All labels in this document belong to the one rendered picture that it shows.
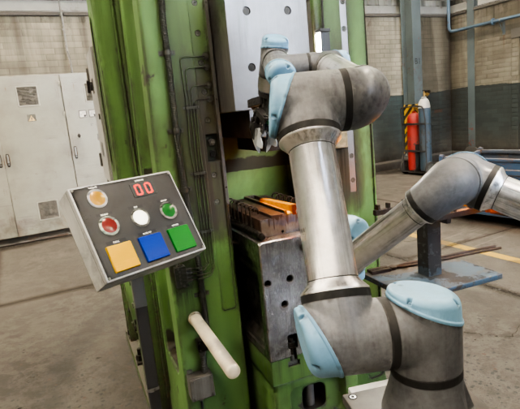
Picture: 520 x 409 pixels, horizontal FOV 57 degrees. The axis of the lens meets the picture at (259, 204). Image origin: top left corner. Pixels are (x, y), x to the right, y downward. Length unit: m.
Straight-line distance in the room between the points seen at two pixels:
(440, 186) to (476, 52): 9.71
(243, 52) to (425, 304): 1.13
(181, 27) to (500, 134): 9.14
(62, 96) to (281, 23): 5.30
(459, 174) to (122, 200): 0.89
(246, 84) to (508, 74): 8.93
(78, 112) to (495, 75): 7.58
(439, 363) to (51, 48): 7.09
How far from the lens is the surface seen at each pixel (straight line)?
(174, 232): 1.45
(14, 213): 6.83
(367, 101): 0.89
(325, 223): 0.80
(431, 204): 1.13
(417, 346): 0.80
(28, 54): 7.50
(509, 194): 1.23
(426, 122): 8.95
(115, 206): 1.41
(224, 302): 1.89
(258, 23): 1.71
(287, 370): 1.87
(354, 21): 2.07
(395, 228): 1.18
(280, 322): 1.77
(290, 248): 1.70
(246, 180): 2.18
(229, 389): 2.04
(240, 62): 1.66
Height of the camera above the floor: 1.35
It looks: 11 degrees down
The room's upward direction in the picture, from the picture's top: 6 degrees counter-clockwise
